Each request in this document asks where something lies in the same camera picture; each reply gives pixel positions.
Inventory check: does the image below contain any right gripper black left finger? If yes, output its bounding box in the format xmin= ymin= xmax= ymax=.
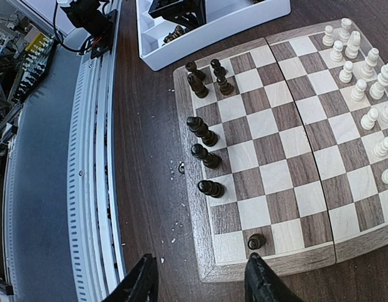
xmin=103 ymin=254 xmax=157 ymax=302

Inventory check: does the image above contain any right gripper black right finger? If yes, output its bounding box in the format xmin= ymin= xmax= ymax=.
xmin=244 ymin=252 xmax=302 ymax=302

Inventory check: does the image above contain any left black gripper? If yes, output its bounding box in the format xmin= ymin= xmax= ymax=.
xmin=148 ymin=0 xmax=207 ymax=31

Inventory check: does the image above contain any white plastic divided tray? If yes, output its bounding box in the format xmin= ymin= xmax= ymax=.
xmin=136 ymin=0 xmax=291 ymax=71

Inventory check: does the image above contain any dark chess piece board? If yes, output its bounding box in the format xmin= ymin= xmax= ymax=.
xmin=191 ymin=143 xmax=221 ymax=169
xmin=247 ymin=233 xmax=266 ymax=250

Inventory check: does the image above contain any dark chess piece corner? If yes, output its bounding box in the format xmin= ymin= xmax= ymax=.
xmin=185 ymin=61 xmax=206 ymax=81

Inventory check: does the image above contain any dark pawn rank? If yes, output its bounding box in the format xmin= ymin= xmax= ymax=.
xmin=211 ymin=59 xmax=226 ymax=79
xmin=216 ymin=77 xmax=234 ymax=96

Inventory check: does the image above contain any dark chess piece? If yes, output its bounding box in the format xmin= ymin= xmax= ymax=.
xmin=186 ymin=116 xmax=218 ymax=147
xmin=197 ymin=180 xmax=224 ymax=198

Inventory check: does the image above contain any wooden chess board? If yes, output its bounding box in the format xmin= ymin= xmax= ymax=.
xmin=173 ymin=18 xmax=388 ymax=282

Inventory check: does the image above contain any dark chess pieces lower pile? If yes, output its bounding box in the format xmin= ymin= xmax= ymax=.
xmin=163 ymin=25 xmax=186 ymax=45

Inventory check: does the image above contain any chess set box outside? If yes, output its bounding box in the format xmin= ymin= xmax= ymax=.
xmin=8 ymin=33 xmax=55 ymax=103

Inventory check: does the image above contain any white chess pieces group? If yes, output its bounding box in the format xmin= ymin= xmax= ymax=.
xmin=321 ymin=17 xmax=388 ymax=215

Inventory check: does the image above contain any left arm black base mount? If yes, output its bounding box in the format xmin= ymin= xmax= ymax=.
xmin=53 ymin=1 xmax=118 ymax=59

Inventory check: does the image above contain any aluminium front rail frame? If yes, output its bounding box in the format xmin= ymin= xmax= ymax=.
xmin=1 ymin=0 xmax=128 ymax=302

